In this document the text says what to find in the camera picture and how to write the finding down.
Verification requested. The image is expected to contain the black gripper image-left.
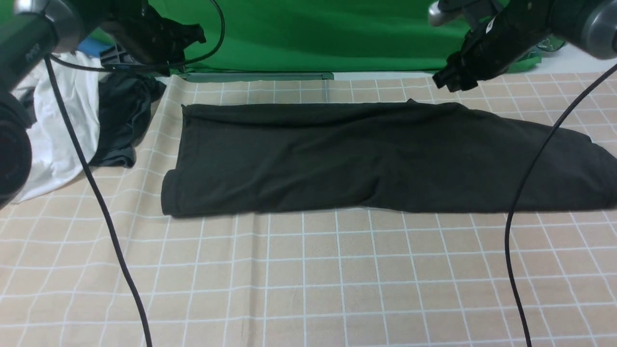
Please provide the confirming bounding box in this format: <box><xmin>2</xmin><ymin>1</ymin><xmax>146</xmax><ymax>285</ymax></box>
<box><xmin>99</xmin><ymin>0</ymin><xmax>207</xmax><ymax>66</ymax></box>

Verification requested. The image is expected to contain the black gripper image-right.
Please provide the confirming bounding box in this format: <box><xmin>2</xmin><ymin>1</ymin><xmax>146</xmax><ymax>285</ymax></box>
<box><xmin>432</xmin><ymin>0</ymin><xmax>555</xmax><ymax>93</ymax></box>

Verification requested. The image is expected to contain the dark gray long-sleeved shirt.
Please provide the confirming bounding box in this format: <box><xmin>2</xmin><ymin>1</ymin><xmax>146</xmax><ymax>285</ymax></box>
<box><xmin>161</xmin><ymin>99</ymin><xmax>617</xmax><ymax>218</ymax></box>

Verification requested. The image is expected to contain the white crumpled shirt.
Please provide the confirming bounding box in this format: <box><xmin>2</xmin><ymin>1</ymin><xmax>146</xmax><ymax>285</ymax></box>
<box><xmin>13</xmin><ymin>62</ymin><xmax>107</xmax><ymax>204</ymax></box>

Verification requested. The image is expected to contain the gray-green metal bar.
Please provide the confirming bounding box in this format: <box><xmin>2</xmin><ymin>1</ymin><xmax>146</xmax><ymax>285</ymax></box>
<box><xmin>183</xmin><ymin>72</ymin><xmax>335</xmax><ymax>83</ymax></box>

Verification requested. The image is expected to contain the blue crumpled garment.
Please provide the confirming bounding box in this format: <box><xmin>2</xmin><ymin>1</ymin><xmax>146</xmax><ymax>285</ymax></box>
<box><xmin>77</xmin><ymin>37</ymin><xmax>114</xmax><ymax>58</ymax></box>

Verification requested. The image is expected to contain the dark gray crumpled garment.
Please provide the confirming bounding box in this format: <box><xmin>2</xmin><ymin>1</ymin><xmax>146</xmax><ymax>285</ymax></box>
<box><xmin>19</xmin><ymin>73</ymin><xmax>166</xmax><ymax>168</ymax></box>

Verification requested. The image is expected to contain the green backdrop cloth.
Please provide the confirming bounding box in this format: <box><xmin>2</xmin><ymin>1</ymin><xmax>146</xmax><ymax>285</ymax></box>
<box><xmin>149</xmin><ymin>0</ymin><xmax>470</xmax><ymax>72</ymax></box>

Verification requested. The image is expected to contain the beige checkered tablecloth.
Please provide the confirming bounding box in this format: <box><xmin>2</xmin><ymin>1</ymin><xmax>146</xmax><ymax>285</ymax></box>
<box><xmin>0</xmin><ymin>73</ymin><xmax>599</xmax><ymax>347</ymax></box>

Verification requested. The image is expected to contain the silver black wrist camera image-right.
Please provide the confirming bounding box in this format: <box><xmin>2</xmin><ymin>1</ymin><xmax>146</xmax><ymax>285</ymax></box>
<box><xmin>428</xmin><ymin>0</ymin><xmax>504</xmax><ymax>29</ymax></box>

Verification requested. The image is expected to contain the black cable image-right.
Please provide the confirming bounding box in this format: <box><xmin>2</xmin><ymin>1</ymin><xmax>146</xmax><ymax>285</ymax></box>
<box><xmin>504</xmin><ymin>63</ymin><xmax>617</xmax><ymax>347</ymax></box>

